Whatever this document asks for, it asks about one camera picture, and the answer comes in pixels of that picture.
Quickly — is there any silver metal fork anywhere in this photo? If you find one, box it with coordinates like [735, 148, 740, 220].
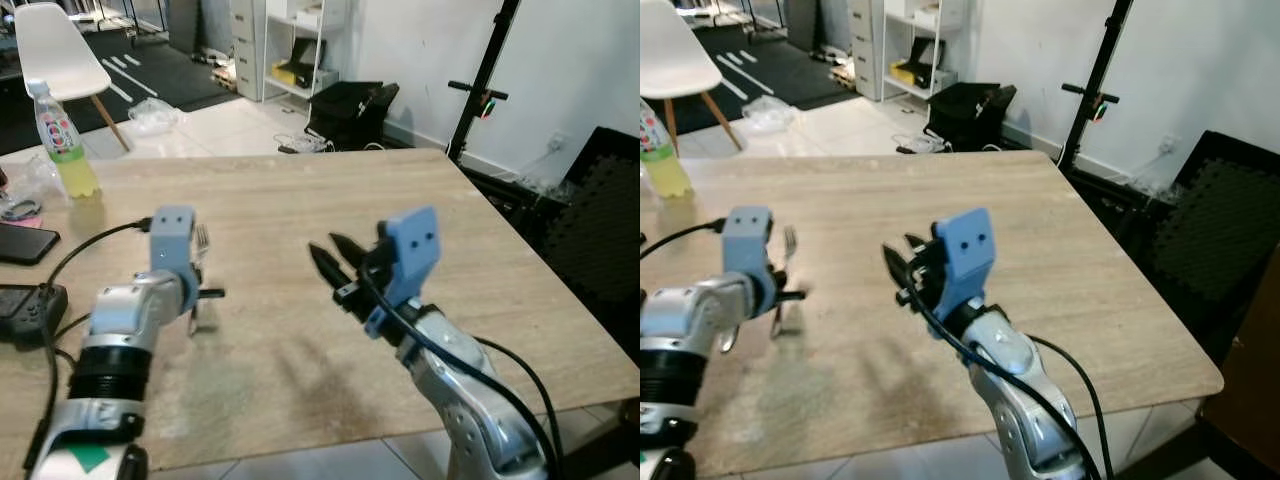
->
[192, 224, 212, 336]
[772, 227, 799, 337]

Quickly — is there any black bag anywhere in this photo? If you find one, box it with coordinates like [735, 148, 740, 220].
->
[924, 82, 1019, 152]
[304, 81, 402, 152]

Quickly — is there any yellow drink plastic bottle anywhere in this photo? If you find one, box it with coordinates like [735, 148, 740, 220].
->
[27, 79, 102, 200]
[640, 98, 694, 200]

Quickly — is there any black handheld controller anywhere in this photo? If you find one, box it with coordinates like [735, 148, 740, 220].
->
[0, 284, 70, 348]

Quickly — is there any clear plastic bag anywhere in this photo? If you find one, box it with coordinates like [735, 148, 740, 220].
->
[127, 97, 188, 137]
[741, 96, 802, 135]

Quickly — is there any yellow and black box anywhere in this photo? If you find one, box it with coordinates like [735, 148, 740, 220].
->
[271, 37, 323, 90]
[891, 37, 948, 88]

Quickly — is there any black smartphone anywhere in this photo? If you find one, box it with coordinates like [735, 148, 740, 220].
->
[0, 221, 61, 267]

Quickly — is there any black mesh office chair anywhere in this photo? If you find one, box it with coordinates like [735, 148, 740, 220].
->
[462, 126, 641, 341]
[1068, 129, 1280, 346]

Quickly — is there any clear plastic wrapper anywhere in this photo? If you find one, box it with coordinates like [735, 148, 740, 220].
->
[0, 152, 65, 223]

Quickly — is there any grey drawer cabinet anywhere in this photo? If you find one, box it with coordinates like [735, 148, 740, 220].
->
[849, 0, 887, 102]
[229, 0, 267, 102]

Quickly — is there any black floor mat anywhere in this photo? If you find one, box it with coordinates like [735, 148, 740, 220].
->
[690, 24, 861, 113]
[0, 28, 243, 153]

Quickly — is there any white metal shelf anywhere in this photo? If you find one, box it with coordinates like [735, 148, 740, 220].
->
[261, 0, 353, 102]
[879, 0, 967, 102]

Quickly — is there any black stand pole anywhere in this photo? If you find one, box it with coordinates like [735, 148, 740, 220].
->
[1058, 0, 1138, 171]
[446, 0, 523, 161]

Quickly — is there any white plastic chair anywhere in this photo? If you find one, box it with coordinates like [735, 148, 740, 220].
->
[13, 2, 132, 153]
[640, 0, 746, 153]

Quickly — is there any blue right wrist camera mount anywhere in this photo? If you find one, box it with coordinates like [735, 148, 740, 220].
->
[930, 208, 997, 339]
[363, 206, 442, 337]

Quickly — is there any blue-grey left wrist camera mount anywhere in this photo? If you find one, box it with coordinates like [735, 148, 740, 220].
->
[721, 206, 774, 301]
[149, 206, 199, 303]

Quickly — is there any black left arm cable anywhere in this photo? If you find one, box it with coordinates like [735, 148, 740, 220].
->
[640, 217, 729, 263]
[20, 218, 154, 473]

